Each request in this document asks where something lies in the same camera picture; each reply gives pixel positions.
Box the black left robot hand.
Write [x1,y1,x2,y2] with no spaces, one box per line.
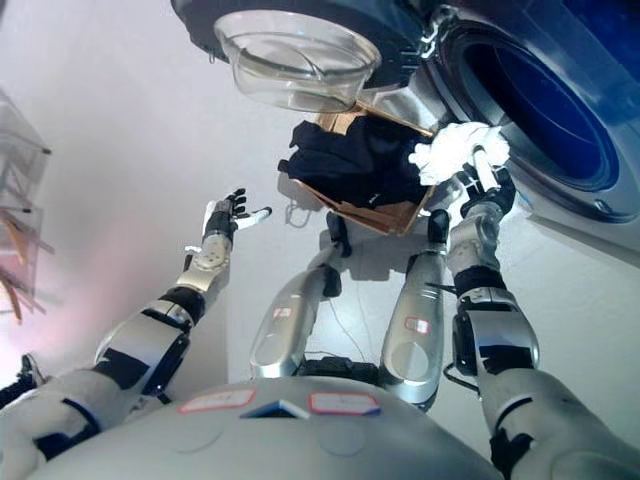
[201,187,274,237]

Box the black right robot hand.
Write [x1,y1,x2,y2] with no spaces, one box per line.
[451,143,517,213]

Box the white cloth garment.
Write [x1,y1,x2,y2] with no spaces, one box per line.
[407,121,512,187]

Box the grey front-load washing machine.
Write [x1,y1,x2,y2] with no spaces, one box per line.
[368,0,640,252]

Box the black clothes pile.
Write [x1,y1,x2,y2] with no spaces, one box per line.
[277,115,432,209]

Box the round glass washing machine door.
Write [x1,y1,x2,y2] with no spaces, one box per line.
[169,0,432,115]

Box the brown cardboard box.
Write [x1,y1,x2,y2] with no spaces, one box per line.
[293,98,437,237]

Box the silver right robot leg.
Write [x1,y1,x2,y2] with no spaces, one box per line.
[378,208,452,407]

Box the clear acrylic rack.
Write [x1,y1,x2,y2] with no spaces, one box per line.
[0,89,57,324]

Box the grey robot torso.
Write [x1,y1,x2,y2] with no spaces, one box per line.
[24,355,507,480]

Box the black white sneaker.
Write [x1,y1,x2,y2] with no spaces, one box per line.
[0,351,47,409]

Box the thin white floor cable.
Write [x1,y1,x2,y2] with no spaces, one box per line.
[283,198,314,229]

